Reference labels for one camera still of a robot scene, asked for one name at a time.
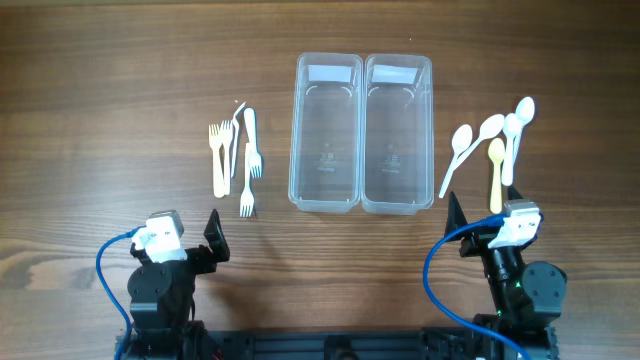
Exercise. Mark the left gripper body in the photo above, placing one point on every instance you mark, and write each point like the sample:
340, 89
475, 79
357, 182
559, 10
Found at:
200, 261

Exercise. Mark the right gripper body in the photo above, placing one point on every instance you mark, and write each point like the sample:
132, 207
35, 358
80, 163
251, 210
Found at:
498, 264

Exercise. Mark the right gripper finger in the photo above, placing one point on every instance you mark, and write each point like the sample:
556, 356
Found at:
456, 218
513, 194

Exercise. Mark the yellow plastic spoon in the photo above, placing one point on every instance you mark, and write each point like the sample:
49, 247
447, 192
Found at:
496, 153

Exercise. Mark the white plastic spoon long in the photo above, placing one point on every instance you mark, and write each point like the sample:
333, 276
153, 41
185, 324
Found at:
490, 128

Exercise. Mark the yellow plastic fork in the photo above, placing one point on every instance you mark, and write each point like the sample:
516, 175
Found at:
217, 171

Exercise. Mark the white plastic spoon thick handle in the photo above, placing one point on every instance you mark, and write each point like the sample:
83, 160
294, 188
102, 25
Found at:
512, 127

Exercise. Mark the white plastic fork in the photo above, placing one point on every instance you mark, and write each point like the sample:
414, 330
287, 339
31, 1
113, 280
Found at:
247, 199
226, 135

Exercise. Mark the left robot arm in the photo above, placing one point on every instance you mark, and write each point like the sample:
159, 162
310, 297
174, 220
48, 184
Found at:
162, 290

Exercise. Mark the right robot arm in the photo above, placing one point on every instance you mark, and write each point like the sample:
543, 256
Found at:
527, 297

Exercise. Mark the right clear plastic container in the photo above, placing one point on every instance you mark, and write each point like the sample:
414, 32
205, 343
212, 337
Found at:
398, 165

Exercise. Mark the clear plastic container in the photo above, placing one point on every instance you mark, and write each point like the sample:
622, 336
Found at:
324, 159
398, 165

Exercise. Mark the left clear plastic container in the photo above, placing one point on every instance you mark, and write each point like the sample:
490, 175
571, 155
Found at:
324, 159

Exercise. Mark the light blue plastic fork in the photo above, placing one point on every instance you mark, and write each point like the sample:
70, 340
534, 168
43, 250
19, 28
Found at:
255, 159

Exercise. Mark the white fork on its side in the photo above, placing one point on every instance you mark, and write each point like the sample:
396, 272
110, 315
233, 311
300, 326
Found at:
235, 140

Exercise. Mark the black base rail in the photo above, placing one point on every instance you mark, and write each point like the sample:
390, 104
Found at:
428, 343

